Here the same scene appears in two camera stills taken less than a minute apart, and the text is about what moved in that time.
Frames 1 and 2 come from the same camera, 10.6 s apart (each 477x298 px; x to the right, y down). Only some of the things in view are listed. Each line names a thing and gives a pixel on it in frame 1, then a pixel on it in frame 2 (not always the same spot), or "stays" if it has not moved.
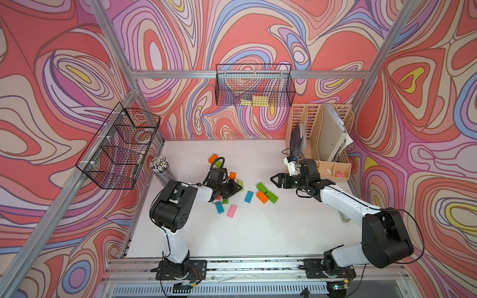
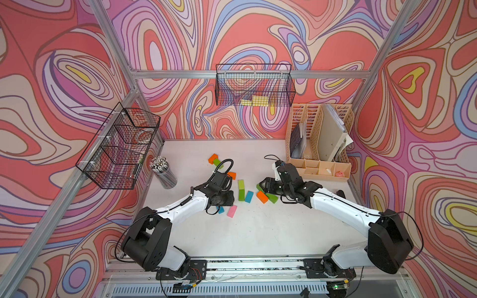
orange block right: (261, 196) stays
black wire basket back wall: (254, 85) stays
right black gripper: (282, 177) → (267, 189)
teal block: (249, 197) stays
